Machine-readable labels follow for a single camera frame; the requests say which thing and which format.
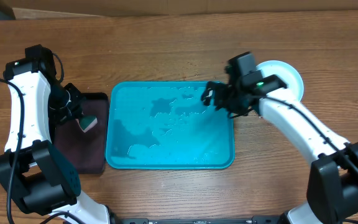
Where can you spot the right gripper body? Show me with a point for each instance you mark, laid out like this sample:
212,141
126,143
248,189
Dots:
232,98

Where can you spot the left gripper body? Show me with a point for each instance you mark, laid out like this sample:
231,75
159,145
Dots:
65,101

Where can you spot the green and pink sponge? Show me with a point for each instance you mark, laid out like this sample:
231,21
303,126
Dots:
87,122

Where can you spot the light blue plate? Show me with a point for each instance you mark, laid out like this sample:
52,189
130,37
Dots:
285,72

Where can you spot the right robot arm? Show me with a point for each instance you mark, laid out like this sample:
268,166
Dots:
273,89

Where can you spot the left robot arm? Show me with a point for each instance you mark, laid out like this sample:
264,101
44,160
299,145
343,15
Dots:
36,176

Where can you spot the black rectangular water tray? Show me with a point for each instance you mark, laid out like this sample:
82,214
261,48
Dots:
86,150

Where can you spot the teal plastic serving tray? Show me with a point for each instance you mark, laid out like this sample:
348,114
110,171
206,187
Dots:
164,125

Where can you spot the cardboard box at back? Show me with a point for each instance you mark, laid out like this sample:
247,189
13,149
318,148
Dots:
179,7

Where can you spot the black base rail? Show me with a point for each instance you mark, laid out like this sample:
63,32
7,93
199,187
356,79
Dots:
197,221

